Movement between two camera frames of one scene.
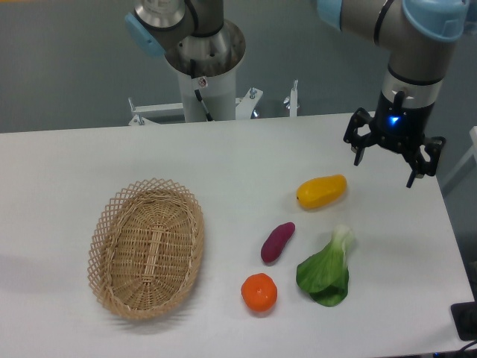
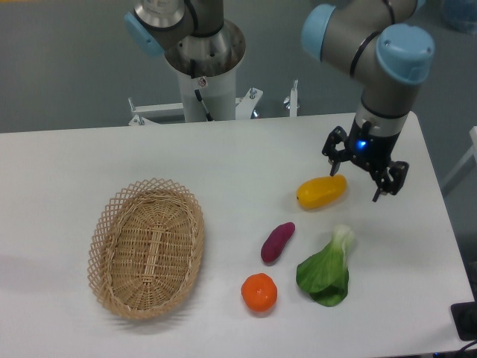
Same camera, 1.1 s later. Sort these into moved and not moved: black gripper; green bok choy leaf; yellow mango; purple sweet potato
Moved: black gripper
Not moved: purple sweet potato; green bok choy leaf; yellow mango
